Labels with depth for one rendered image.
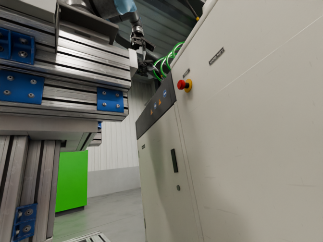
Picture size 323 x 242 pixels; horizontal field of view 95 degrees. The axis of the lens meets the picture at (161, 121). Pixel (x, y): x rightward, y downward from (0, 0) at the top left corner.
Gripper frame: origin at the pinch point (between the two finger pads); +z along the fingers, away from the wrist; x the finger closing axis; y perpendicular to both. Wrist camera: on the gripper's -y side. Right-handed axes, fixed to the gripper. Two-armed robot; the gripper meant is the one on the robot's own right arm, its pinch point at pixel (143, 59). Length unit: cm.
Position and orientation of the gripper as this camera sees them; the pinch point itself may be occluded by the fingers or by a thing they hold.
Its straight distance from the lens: 104.7
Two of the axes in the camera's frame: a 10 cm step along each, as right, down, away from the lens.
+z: 1.4, 9.3, -3.3
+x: 3.9, -3.6, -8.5
